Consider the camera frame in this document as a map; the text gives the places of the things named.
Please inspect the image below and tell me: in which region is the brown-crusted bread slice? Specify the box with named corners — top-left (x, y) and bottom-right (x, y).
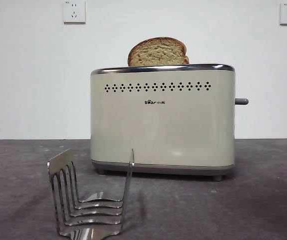
top-left (127, 36), bottom-right (190, 67)

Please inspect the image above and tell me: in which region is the cream toaster with chrome top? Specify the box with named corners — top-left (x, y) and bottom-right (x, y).
top-left (90, 63), bottom-right (237, 182)

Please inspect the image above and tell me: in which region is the shiny steel toast rack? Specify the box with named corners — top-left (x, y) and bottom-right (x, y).
top-left (46, 148), bottom-right (136, 240)

